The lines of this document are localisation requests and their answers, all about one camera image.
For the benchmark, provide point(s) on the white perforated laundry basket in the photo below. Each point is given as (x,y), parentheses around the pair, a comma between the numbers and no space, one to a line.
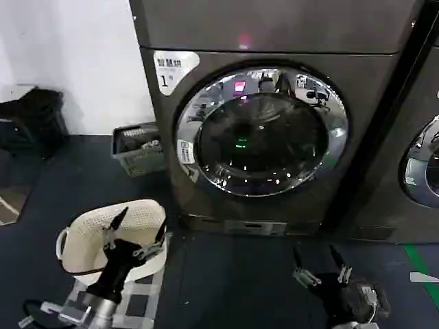
(89,236)

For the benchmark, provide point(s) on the round glass dryer door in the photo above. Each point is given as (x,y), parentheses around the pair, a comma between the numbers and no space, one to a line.
(425,164)
(264,137)

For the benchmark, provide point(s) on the white label sticker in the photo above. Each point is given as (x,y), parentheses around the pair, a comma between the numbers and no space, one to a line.
(171,68)

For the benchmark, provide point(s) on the grey dryer with label sticker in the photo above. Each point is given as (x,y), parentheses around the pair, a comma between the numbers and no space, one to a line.
(274,31)

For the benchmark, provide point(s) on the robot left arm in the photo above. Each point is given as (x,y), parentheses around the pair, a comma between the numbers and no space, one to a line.
(101,313)

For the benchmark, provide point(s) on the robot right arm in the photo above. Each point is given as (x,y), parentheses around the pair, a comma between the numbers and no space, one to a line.
(368,298)

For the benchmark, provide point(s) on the grey slatted plastic basket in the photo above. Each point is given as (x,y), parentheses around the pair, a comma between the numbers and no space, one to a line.
(140,161)

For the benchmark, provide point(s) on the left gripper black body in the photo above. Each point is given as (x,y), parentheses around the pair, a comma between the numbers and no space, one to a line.
(116,267)

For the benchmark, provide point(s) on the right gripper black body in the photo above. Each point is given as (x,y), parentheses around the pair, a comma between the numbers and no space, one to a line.
(334,294)

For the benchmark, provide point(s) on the grey checkered floor mat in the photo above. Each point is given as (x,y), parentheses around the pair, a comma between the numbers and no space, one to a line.
(144,301)

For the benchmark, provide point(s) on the green floor tape strip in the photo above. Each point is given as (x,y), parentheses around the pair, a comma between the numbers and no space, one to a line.
(420,267)

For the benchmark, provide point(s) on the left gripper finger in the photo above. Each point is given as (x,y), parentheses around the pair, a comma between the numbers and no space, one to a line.
(159,236)
(115,224)

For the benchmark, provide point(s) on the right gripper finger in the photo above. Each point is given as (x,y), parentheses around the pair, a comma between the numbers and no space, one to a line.
(341,265)
(303,270)

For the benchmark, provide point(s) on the grey dryer without sticker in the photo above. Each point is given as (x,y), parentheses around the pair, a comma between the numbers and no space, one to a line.
(415,85)

